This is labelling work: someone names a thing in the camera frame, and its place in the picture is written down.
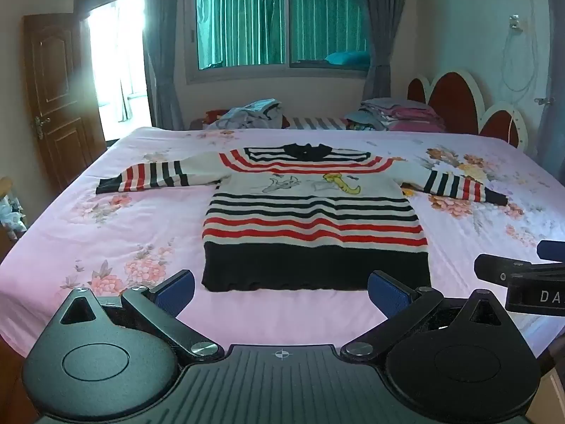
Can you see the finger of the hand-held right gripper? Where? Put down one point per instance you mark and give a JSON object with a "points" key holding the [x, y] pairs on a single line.
{"points": [[554, 251], [494, 267]]}

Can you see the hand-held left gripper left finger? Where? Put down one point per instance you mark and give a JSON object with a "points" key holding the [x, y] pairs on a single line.
{"points": [[176, 295]]}

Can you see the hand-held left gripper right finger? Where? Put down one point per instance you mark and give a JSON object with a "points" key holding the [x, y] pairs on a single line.
{"points": [[388, 293]]}

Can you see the striped cartoon print sweater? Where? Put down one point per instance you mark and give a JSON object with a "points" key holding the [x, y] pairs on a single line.
{"points": [[313, 225]]}

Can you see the stack of folded clothes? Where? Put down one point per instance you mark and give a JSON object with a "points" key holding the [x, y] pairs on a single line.
{"points": [[401, 117]]}

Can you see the heap of grey clothes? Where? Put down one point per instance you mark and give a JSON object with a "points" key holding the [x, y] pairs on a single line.
{"points": [[249, 115]]}

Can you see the bed with pink floral sheet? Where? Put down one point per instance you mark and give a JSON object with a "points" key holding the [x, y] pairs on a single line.
{"points": [[88, 238]]}

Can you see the red scalloped headboard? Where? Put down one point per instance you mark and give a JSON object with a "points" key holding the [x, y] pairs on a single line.
{"points": [[459, 97]]}

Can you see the red pillow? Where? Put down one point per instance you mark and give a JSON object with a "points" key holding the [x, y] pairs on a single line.
{"points": [[211, 115]]}

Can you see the small patterned toy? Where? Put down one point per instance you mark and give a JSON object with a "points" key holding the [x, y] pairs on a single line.
{"points": [[9, 214]]}

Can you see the striped cloth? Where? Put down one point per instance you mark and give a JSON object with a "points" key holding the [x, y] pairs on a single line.
{"points": [[315, 122]]}

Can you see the teal pillow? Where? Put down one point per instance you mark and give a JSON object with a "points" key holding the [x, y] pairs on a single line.
{"points": [[348, 57]]}

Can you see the brown wooden door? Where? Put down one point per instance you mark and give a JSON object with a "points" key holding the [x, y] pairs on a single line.
{"points": [[53, 88]]}

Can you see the grey curtain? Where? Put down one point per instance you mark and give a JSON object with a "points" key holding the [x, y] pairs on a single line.
{"points": [[382, 31], [165, 53]]}

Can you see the sliding glass window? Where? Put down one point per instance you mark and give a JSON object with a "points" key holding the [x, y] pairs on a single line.
{"points": [[273, 22]]}

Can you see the metal wall bracket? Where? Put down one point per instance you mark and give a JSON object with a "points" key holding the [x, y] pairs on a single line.
{"points": [[544, 101]]}

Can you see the wall socket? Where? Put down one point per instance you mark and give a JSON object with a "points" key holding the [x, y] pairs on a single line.
{"points": [[517, 23]]}

